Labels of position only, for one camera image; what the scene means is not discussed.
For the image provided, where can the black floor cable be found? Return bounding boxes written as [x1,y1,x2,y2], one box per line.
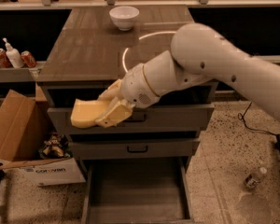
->
[236,101,279,136]

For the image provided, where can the white ceramic bowl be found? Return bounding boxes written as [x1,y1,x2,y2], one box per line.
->
[109,6,140,31]

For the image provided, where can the red soda can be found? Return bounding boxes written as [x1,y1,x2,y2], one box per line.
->
[0,49,11,68]
[21,50,37,68]

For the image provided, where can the clear plastic bottle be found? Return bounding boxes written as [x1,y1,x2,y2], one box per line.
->
[244,167,267,189]

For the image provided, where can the yellow rectangular sponge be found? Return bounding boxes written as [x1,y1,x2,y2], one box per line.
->
[70,99,110,129]

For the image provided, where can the left red soda can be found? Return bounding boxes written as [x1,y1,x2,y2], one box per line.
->
[0,49,11,68]

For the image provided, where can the top grey drawer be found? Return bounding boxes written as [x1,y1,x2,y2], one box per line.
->
[48,104,215,134]

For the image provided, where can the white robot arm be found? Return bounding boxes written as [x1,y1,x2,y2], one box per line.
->
[95,23,280,127]

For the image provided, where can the right red soda can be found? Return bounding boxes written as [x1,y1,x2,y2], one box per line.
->
[21,50,37,68]

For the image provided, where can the white pump soap bottle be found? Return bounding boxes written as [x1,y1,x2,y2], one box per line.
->
[3,37,24,68]

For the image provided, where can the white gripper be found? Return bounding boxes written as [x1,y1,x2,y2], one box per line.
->
[95,63,160,128]

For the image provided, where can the middle grey drawer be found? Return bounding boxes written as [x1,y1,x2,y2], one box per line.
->
[70,138,200,160]

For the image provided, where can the open cardboard box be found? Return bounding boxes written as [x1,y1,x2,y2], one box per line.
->
[0,90,85,186]

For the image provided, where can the bottom open grey drawer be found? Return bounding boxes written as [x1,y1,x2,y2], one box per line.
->
[81,158,193,224]

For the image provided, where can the grey drawer cabinet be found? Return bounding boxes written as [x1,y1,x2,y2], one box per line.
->
[37,6,217,164]

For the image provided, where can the crumpled snack bag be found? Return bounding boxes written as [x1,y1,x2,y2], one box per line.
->
[38,132,73,159]

